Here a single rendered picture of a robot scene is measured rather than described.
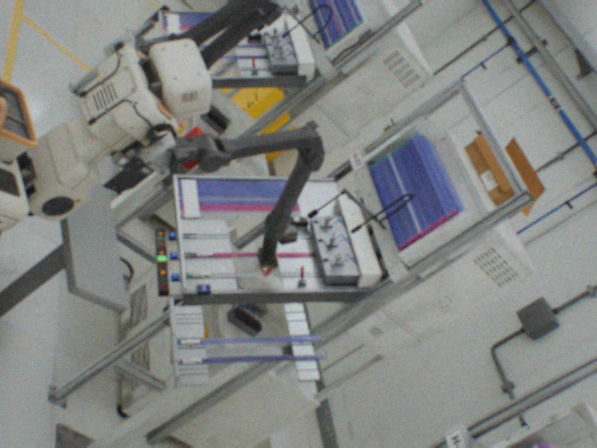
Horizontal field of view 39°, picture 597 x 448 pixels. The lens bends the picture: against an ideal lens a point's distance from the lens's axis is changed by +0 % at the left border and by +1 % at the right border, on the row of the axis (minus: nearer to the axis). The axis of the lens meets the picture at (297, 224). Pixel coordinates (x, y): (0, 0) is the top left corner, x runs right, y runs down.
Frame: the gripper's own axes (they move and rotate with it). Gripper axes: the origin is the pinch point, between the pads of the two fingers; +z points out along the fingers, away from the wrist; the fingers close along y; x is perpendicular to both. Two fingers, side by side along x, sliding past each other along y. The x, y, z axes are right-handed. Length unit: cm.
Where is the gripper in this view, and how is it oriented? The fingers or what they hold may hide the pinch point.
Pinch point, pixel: (265, 273)
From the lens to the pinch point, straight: 318.3
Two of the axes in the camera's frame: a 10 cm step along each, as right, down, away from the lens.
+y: -1.8, -6.3, 7.6
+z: -1.4, 7.8, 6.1
